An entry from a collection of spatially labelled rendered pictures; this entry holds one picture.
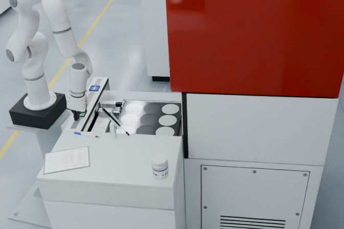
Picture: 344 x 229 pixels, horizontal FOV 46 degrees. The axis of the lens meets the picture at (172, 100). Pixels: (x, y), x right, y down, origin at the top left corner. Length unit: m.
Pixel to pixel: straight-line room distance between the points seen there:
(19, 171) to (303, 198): 2.23
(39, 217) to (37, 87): 1.06
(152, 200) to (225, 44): 0.75
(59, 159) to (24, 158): 1.66
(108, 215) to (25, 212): 1.26
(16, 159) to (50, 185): 1.73
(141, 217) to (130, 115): 0.63
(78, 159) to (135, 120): 0.45
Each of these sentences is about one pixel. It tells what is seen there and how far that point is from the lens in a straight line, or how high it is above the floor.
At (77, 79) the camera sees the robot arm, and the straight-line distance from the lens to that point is 2.03.
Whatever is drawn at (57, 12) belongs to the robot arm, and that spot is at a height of 1.58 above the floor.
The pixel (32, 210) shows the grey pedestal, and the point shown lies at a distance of 3.15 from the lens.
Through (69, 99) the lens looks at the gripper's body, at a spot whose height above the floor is 1.11.
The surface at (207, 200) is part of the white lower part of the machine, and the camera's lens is 2.32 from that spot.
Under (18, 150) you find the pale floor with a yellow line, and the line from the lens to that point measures 3.74.
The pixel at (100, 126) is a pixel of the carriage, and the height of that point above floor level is 0.88.
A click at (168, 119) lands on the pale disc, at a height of 0.90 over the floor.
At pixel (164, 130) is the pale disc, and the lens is 2.16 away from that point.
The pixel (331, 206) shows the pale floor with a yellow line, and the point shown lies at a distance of 3.12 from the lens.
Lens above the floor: 2.23
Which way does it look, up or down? 34 degrees down
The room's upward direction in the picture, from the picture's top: 3 degrees counter-clockwise
